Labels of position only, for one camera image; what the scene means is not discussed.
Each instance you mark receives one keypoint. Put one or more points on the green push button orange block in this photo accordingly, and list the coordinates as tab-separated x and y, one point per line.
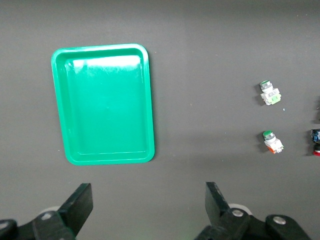
273	145

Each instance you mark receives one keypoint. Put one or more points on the red push button switch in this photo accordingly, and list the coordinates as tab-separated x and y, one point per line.
316	136

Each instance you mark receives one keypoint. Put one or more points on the green plastic tray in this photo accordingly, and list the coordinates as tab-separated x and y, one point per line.
105	107

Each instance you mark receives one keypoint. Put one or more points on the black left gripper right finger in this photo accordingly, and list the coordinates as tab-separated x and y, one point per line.
217	207

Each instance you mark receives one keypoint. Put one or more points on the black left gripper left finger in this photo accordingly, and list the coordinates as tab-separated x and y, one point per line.
77	207

